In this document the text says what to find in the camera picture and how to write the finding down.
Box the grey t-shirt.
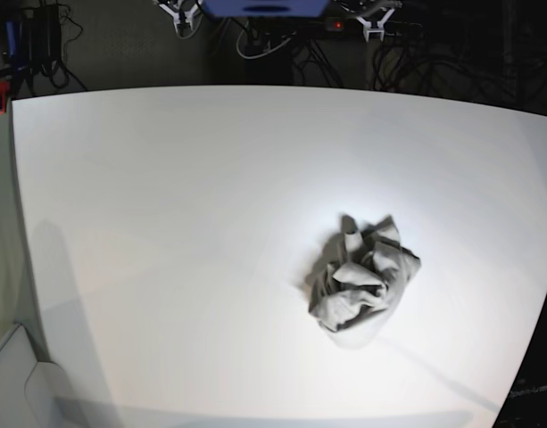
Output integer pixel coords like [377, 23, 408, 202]
[308, 216, 421, 338]

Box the black power strip red light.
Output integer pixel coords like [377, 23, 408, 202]
[322, 16, 424, 37]

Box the white cable loop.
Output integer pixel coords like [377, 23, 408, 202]
[235, 26, 293, 61]

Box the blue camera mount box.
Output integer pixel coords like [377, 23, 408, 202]
[203, 0, 329, 18]

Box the blue handled tool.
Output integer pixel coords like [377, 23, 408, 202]
[5, 21, 25, 71]

